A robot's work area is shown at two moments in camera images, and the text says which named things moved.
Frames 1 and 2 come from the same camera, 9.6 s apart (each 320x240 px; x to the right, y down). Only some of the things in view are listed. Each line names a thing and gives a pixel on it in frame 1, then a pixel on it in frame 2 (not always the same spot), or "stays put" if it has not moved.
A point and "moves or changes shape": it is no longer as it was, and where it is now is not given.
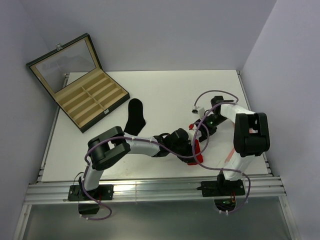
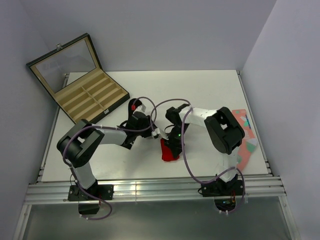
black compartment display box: (72, 76) stays put
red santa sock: (199, 158) moves or changes shape
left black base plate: (104, 192) stays put
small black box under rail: (88, 209) stays put
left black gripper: (189, 148) -> (148, 133)
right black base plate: (227, 188) stays put
